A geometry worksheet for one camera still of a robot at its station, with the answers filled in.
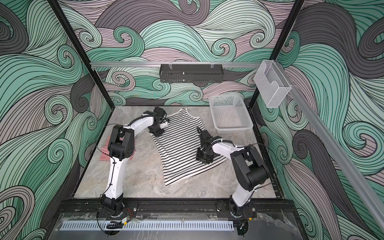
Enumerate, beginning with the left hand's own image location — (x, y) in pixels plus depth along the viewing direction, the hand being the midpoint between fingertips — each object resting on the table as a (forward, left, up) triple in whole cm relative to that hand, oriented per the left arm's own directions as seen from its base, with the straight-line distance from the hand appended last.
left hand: (157, 131), depth 104 cm
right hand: (-21, -29, 0) cm, 36 cm away
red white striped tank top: (-18, +30, 0) cm, 35 cm away
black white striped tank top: (-11, -16, -1) cm, 20 cm away
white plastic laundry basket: (+18, -55, +2) cm, 58 cm away
